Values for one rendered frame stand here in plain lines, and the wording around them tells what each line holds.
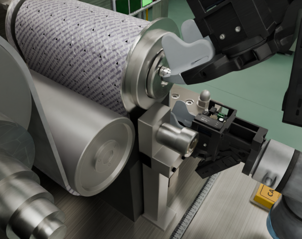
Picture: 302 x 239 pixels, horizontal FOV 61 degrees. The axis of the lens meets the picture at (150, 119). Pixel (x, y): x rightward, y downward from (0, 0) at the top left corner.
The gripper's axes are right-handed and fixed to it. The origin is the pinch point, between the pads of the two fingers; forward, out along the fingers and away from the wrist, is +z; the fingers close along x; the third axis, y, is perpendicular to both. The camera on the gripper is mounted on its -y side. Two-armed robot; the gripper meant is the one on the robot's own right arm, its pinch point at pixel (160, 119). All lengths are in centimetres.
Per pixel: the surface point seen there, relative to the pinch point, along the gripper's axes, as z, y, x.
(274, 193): -26.3, -16.4, -9.2
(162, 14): 46, -11, -72
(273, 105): -11, -109, -168
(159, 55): -4.2, 19.7, 7.3
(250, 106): 5, -109, -156
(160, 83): -4.4, 15.1, 7.0
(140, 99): -3.8, 14.6, 11.2
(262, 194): -24.0, -16.5, -7.4
